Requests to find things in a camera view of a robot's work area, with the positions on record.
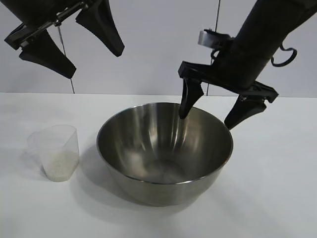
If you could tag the stainless steel mixing bowl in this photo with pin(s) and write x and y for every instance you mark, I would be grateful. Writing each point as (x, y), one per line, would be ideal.
(163, 148)

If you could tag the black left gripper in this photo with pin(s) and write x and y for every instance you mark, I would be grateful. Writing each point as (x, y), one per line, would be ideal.
(42, 12)

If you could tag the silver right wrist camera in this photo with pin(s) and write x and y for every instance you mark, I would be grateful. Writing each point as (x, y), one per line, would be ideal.
(206, 38)

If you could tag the white rice grains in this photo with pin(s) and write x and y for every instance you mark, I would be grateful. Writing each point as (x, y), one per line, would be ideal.
(62, 166)

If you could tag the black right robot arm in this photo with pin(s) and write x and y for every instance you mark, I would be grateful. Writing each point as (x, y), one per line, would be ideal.
(267, 24)

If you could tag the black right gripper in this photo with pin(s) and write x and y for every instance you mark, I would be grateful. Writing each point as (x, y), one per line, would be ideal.
(237, 67)

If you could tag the clear plastic measuring cup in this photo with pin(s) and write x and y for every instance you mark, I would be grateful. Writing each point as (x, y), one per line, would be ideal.
(59, 141)

